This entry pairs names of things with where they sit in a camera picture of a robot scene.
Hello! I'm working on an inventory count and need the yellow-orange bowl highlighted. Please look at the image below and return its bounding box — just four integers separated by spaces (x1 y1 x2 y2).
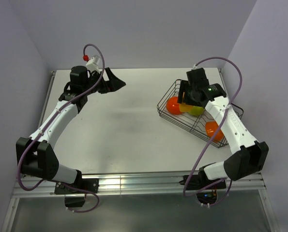
179 103 193 113

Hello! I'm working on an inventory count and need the white bowl orange outside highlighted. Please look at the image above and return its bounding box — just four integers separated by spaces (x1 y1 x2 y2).
205 121 224 143

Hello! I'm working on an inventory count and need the lime green bowl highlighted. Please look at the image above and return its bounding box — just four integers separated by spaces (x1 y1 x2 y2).
188 106 205 117

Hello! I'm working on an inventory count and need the dark wire dish rack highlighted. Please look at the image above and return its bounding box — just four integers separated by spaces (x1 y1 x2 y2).
157 79 244 148

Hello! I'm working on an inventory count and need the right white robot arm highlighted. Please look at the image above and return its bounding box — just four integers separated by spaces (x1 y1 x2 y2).
178 68 269 189

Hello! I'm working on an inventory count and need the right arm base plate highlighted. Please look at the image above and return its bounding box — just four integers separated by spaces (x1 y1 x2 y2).
180 173 227 206

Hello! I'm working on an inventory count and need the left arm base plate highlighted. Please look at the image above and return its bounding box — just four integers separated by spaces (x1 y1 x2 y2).
54 178 100 212

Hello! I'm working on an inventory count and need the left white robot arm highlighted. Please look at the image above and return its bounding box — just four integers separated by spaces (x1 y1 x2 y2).
15 66 126 193

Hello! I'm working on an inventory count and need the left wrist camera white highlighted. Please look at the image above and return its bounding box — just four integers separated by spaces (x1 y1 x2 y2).
83 55 101 71

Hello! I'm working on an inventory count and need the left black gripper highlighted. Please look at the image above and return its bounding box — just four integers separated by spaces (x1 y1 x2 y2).
83 68 125 96

